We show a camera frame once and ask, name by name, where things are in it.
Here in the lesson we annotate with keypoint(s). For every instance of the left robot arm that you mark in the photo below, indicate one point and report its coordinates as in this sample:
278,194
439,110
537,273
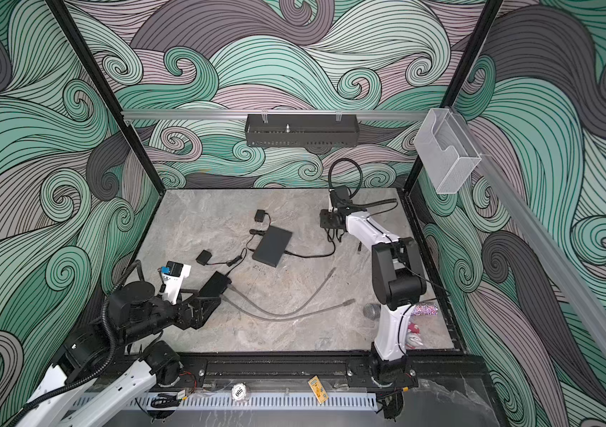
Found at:
132,311

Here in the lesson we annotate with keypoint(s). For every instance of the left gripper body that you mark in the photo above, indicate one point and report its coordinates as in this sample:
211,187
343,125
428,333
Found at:
186,318

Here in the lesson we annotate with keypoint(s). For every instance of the pink white toy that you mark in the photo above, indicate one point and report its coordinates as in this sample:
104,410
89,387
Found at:
413,340

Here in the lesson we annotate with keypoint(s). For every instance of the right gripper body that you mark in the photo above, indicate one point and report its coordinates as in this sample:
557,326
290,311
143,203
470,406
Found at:
328,219

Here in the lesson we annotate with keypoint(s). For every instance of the ribbed black network switch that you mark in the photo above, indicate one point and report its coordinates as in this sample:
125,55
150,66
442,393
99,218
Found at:
215,286

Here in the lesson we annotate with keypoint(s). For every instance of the black wall tray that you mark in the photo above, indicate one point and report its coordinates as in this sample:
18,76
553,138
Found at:
317,132

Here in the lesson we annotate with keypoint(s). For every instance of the white slotted cable duct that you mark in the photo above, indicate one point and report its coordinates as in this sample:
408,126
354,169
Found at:
280,401

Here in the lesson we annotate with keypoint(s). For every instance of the yellow tag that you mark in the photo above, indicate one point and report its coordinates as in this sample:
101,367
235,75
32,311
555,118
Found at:
318,390

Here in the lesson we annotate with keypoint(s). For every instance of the clear acrylic wall holder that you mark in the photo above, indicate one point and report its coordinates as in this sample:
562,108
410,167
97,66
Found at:
446,147

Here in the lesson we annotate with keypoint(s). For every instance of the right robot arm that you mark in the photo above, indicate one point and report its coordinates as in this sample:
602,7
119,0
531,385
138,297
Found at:
397,274

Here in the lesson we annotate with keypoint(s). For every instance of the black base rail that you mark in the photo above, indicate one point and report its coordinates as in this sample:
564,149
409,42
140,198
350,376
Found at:
356,368

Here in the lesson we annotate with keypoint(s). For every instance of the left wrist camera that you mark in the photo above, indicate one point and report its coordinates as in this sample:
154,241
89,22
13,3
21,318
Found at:
173,275

